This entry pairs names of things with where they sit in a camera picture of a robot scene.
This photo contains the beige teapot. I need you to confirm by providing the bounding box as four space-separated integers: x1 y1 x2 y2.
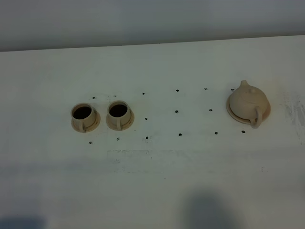
229 80 269 129

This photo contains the beige round teapot coaster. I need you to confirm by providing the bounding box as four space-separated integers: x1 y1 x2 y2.
226 97 271 125

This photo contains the right beige teacup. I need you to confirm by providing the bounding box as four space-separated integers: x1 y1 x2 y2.
106 100 134 131

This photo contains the beige teacup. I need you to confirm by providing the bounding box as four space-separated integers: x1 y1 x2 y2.
106 100 134 131
71 103 101 133

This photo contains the left beige teacup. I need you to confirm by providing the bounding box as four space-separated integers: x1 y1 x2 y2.
71 103 101 133

